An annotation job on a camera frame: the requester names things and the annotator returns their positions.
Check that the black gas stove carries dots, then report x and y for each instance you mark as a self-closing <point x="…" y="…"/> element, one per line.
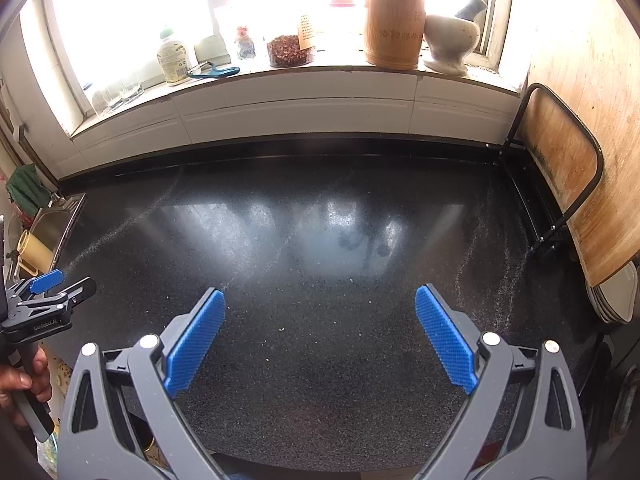
<point x="625" y="400"/>

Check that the steel sink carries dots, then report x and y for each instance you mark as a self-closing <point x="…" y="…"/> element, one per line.
<point x="55" y="225"/>

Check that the wooden utensil holder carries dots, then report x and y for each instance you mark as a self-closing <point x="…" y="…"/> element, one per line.
<point x="394" y="30"/>

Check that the white plastic container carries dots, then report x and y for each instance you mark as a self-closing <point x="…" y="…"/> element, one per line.
<point x="209" y="50"/>

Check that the grey pestle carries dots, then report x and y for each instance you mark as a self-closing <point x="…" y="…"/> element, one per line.
<point x="472" y="7"/>

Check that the person's left hand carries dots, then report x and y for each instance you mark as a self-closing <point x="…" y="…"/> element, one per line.
<point x="15" y="380"/>

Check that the clear drinking glass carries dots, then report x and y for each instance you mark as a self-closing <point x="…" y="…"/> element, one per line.
<point x="99" y="102"/>
<point x="114" y="96"/>
<point x="132" y="89"/>

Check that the small plywood board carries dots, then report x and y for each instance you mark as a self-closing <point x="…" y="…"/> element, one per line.
<point x="555" y="160"/>

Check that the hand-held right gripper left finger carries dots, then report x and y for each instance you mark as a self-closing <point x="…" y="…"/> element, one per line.
<point x="197" y="340"/>

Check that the large wooden cutting board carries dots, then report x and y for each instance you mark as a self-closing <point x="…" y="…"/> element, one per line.
<point x="600" y="60"/>

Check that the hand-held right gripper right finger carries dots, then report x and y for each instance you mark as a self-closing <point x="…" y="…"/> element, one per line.
<point x="445" y="340"/>

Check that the stack of white plates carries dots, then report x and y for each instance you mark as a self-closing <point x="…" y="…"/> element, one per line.
<point x="617" y="295"/>

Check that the green cloth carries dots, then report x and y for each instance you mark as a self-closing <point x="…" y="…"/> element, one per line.
<point x="25" y="190"/>

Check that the white stone mortar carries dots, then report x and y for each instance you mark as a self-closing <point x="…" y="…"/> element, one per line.
<point x="450" y="42"/>

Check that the white soap bottle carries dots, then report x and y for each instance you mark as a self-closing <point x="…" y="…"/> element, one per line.
<point x="174" y="60"/>

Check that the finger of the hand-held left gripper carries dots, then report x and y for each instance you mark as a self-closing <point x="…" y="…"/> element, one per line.
<point x="47" y="280"/>
<point x="80" y="291"/>

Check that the yellow plastic cup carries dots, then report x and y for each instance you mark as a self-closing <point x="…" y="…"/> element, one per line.
<point x="35" y="250"/>

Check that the small wooden grater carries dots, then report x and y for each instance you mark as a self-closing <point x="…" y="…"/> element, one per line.
<point x="307" y="32"/>

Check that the jar of dried chili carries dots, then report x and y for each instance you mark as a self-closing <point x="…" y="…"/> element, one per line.
<point x="290" y="52"/>

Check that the small glass jar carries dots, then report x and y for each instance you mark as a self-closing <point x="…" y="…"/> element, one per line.
<point x="245" y="45"/>

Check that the black metal rack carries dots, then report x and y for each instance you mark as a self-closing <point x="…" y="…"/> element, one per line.
<point x="599" y="170"/>

